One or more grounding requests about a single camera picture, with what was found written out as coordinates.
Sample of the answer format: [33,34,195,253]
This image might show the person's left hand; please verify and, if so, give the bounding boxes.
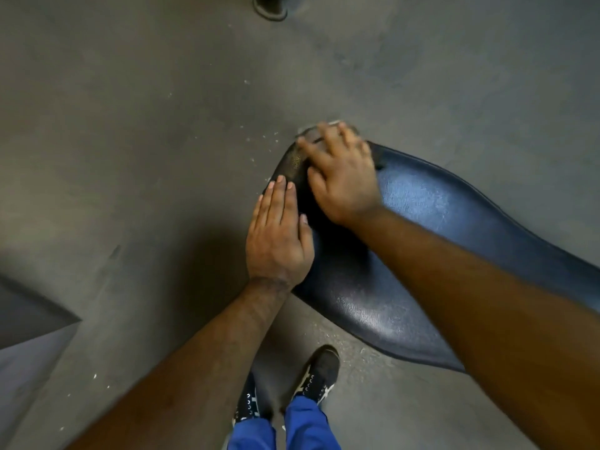
[246,175,315,289]

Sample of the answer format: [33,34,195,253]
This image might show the person's right hand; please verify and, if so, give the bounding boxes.
[296,122,385,230]

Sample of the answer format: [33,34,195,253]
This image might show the dark blue vinyl seat cushion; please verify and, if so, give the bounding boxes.
[264,139,600,373]

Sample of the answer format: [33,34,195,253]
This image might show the person's left forearm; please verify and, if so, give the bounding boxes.
[66,277,293,450]

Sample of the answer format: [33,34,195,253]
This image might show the person's right forearm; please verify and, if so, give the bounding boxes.
[349,207,600,450]

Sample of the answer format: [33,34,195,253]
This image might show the black white right shoe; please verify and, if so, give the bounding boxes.
[290,345,341,409]

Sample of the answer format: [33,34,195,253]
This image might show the black white shoe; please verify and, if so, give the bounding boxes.
[232,372,261,426]
[290,345,341,409]

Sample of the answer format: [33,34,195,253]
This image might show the black white left shoe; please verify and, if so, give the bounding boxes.
[232,372,261,426]

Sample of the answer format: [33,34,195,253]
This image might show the blue trousers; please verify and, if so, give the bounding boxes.
[227,397,341,450]

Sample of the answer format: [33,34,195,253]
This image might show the grey panel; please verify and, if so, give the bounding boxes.
[0,275,82,450]

